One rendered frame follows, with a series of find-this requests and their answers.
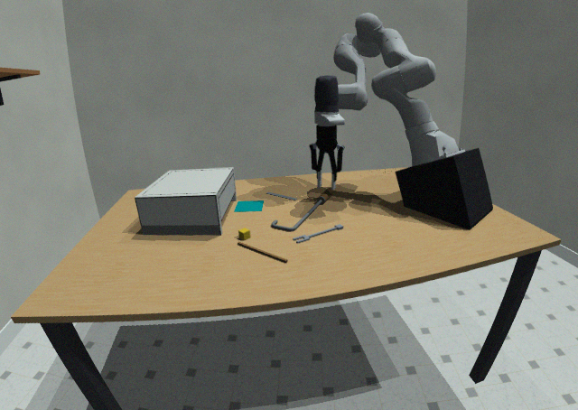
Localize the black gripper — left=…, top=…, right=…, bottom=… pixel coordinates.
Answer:
left=309, top=125, right=344, bottom=190

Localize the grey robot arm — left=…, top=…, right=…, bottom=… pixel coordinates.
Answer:
left=314, top=13, right=465, bottom=166

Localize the teal square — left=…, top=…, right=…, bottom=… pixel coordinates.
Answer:
left=234, top=200, right=264, bottom=212

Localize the small yellow cube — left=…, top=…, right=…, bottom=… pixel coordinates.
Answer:
left=238, top=228, right=250, bottom=240

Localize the brown thin rod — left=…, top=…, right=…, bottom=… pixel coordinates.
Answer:
left=238, top=242, right=288, bottom=263

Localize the grey wrench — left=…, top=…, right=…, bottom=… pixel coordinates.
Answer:
left=293, top=224, right=343, bottom=244

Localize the grey metal hook with dark handle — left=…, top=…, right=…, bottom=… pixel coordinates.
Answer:
left=272, top=188, right=333, bottom=231

